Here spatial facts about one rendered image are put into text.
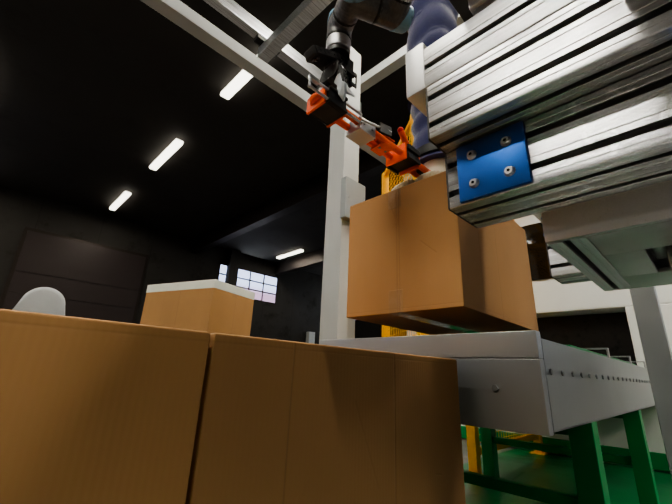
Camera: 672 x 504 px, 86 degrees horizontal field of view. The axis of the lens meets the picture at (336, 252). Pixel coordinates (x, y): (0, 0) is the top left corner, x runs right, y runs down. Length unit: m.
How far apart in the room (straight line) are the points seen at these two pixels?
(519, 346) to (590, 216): 0.44
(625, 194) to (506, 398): 0.53
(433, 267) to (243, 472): 0.72
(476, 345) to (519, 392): 0.13
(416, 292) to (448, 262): 0.12
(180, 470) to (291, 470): 0.15
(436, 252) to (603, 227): 0.56
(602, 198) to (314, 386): 0.45
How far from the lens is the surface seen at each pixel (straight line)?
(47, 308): 6.20
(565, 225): 0.56
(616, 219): 0.55
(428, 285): 1.02
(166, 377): 0.44
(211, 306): 2.32
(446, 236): 1.03
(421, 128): 1.53
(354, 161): 2.70
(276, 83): 3.84
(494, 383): 0.94
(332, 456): 0.59
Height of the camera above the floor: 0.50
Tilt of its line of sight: 19 degrees up
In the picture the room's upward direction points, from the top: 2 degrees clockwise
